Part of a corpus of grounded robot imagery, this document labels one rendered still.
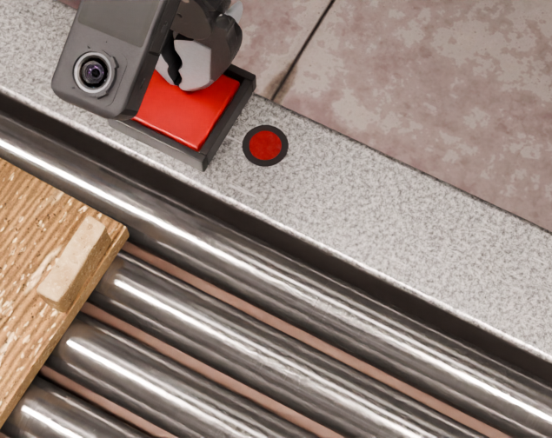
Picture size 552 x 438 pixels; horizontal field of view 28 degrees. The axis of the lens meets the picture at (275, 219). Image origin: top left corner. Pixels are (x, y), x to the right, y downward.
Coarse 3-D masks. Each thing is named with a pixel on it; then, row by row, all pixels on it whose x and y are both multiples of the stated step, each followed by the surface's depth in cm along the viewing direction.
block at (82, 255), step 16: (96, 224) 68; (80, 240) 67; (96, 240) 67; (64, 256) 67; (80, 256) 67; (96, 256) 69; (64, 272) 66; (80, 272) 67; (48, 288) 66; (64, 288) 66; (80, 288) 69; (48, 304) 68; (64, 304) 67
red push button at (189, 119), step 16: (160, 80) 75; (224, 80) 75; (144, 96) 75; (160, 96) 75; (176, 96) 75; (192, 96) 75; (208, 96) 75; (224, 96) 75; (144, 112) 74; (160, 112) 74; (176, 112) 74; (192, 112) 74; (208, 112) 74; (160, 128) 74; (176, 128) 74; (192, 128) 74; (208, 128) 74; (192, 144) 74
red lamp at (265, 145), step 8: (256, 136) 75; (264, 136) 75; (272, 136) 75; (256, 144) 75; (264, 144) 75; (272, 144) 75; (280, 144) 75; (256, 152) 75; (264, 152) 75; (272, 152) 75
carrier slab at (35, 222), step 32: (0, 160) 72; (0, 192) 72; (32, 192) 72; (0, 224) 71; (32, 224) 71; (64, 224) 71; (0, 256) 70; (32, 256) 70; (0, 288) 69; (32, 288) 69; (0, 320) 68; (32, 320) 68; (64, 320) 68; (0, 352) 67; (32, 352) 67; (0, 384) 67; (0, 416) 66
